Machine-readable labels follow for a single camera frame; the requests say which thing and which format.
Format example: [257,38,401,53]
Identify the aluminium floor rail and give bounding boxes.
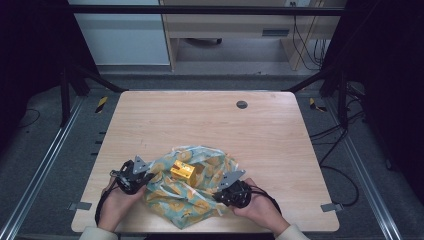
[0,95,85,240]
[323,97,404,240]

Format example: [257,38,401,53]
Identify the black floor cables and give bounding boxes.
[309,108,365,208]

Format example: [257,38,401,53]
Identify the yellow box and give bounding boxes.
[169,159,198,183]

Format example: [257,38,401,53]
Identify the light wooden desk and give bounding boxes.
[159,0,348,72]

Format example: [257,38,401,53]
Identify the yellow black tape strip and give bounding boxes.
[95,96,110,115]

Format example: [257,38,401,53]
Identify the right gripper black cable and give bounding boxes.
[249,185,283,215]

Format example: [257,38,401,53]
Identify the yellow-handled tool right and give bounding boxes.
[308,97,328,113]

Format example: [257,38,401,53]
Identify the person's left hand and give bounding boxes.
[98,178,148,233]

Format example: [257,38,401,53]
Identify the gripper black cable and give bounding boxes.
[94,184,117,226]
[249,185,283,215]

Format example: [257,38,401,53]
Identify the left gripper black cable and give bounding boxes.
[94,184,117,226]

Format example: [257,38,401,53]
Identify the orange print green cloth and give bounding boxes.
[142,144,242,231]

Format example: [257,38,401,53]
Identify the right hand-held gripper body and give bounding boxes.
[212,169,253,210]

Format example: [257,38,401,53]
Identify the black metal frame stand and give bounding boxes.
[59,62,130,128]
[285,65,350,130]

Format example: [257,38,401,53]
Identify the grey metal table bracket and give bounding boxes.
[320,202,344,213]
[67,201,93,212]

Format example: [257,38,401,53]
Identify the white cabinet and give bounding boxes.
[67,0,171,66]

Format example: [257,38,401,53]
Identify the person's right hand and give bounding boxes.
[229,177,291,238]

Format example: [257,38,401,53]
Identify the thin black floor cable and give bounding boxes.
[19,107,42,130]

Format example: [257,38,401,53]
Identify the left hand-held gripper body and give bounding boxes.
[109,154,151,196]

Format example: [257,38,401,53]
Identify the black horizontal frame bar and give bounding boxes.
[66,4,345,17]

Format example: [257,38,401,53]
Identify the black hanging desk cables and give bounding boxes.
[291,14,330,72]

